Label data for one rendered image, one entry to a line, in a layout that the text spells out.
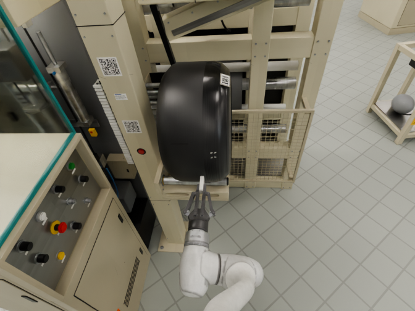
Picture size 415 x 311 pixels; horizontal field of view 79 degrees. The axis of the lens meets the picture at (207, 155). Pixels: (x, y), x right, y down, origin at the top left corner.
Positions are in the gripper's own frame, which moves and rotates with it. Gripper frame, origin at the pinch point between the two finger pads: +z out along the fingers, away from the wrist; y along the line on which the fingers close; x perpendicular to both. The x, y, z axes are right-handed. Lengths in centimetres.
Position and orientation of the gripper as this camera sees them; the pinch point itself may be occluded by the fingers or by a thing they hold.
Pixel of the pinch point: (201, 184)
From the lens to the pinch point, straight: 106.8
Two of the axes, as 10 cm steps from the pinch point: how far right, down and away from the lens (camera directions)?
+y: -9.9, 0.0, 1.1
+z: 0.7, -8.1, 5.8
